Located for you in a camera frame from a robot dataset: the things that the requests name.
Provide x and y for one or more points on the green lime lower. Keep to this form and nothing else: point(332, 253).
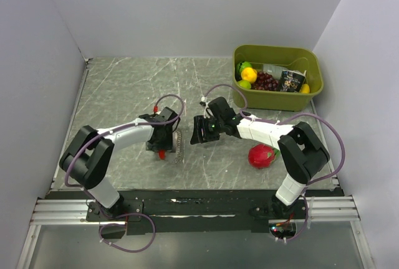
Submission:
point(244, 84)

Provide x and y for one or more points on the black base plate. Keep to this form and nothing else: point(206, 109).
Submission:
point(198, 211)

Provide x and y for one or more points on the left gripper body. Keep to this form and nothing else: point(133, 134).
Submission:
point(165, 143)

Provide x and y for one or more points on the green lime upper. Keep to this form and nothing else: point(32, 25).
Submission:
point(241, 66)

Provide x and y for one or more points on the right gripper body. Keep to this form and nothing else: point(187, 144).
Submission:
point(212, 127)

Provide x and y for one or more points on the yellow lemon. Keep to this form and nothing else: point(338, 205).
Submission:
point(249, 74)

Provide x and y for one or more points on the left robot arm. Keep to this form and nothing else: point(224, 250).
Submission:
point(88, 155)

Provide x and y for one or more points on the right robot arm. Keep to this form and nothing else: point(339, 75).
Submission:
point(302, 151)

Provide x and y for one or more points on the dark red grape bunch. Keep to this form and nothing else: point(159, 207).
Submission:
point(265, 82)

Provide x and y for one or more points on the red dragon fruit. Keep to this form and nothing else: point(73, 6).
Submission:
point(262, 156)

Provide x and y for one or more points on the aluminium frame rail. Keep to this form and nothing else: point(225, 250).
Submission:
point(75, 212)

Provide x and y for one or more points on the black drink carton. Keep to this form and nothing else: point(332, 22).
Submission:
point(291, 81)

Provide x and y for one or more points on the green lime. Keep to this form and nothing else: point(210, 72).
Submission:
point(241, 66)
point(244, 84)

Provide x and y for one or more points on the small yellow fruit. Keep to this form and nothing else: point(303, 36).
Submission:
point(305, 88)

